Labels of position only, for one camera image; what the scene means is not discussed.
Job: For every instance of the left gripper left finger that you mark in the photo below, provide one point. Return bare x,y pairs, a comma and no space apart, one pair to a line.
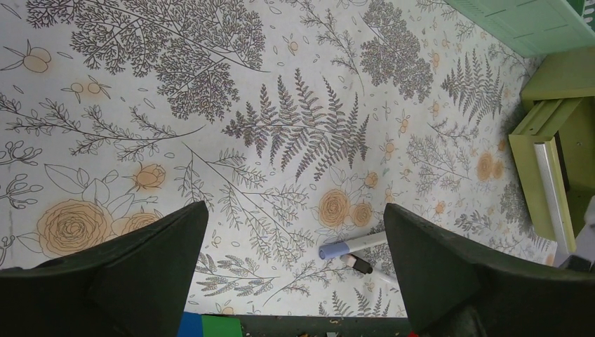
133,285

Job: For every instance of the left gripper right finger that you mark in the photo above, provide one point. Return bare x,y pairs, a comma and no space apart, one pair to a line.
454,286

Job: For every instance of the yellow blue green toy block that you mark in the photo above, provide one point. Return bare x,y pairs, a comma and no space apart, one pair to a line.
195,325

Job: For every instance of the olive green drawer box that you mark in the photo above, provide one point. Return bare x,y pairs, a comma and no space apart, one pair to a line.
553,146

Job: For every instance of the green file organizer rack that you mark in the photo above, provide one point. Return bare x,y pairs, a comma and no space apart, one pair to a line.
533,28

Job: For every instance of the black white marker pen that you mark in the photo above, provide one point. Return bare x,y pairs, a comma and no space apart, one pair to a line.
366,268

